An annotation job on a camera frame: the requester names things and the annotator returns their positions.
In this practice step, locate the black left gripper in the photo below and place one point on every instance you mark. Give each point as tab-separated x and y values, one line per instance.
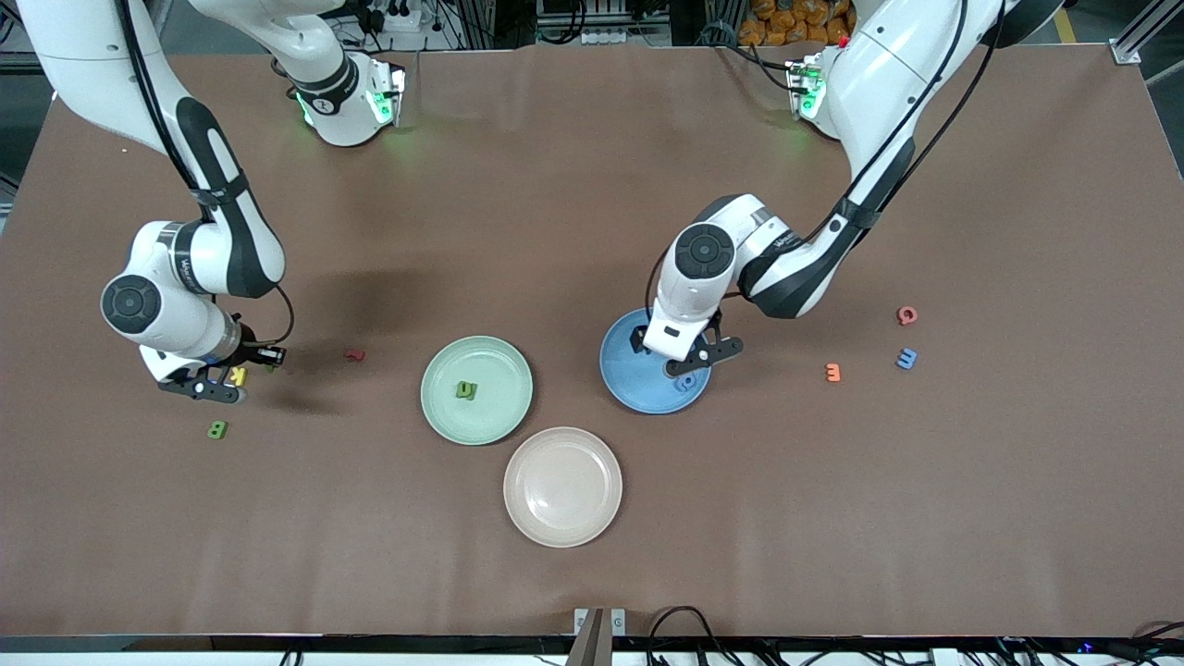
714	322

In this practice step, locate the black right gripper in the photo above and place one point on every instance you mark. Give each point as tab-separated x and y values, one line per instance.
246	352

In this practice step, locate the blue lowercase letter A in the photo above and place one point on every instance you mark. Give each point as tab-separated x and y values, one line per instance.
685	382

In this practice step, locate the green letter N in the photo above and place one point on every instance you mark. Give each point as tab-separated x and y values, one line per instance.
458	396

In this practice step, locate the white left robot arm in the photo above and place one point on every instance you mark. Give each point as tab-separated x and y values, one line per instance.
888	83

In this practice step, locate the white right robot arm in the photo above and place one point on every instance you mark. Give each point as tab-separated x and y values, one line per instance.
83	55

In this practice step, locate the yellow letter K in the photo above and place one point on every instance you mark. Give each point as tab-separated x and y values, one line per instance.
239	376

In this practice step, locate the blue plate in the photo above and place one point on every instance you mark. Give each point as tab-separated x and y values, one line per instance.
638	388

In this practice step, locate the green letter B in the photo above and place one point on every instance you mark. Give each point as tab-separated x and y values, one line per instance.
217	429

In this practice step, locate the light green plate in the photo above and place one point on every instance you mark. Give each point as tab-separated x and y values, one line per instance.
499	416

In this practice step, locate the pale pink plate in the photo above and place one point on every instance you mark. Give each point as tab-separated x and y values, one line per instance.
562	487

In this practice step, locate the blue letter M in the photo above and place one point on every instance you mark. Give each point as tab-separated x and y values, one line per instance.
906	358

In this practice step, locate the red round letter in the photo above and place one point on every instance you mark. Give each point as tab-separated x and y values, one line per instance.
907	315

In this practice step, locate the flat white power strip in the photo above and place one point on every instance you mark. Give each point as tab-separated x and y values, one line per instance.
610	37

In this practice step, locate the pile of orange objects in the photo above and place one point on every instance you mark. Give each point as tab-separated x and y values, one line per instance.
786	23

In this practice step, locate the white power strip with plugs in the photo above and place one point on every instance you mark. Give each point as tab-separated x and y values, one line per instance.
398	20

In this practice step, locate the silver metal bracket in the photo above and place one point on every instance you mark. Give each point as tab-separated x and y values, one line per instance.
618	622

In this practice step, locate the black table edge rail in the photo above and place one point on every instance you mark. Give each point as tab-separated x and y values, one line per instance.
277	643

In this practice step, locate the aluminium frame profile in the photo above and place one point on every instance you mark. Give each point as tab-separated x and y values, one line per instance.
1130	44

